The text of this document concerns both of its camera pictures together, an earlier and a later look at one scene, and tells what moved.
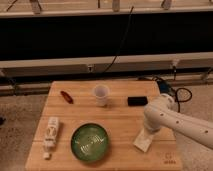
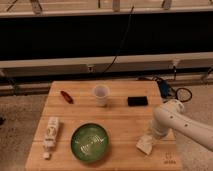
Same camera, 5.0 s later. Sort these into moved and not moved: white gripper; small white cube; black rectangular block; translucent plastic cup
Moved: white gripper
Not moved: small white cube; black rectangular block; translucent plastic cup
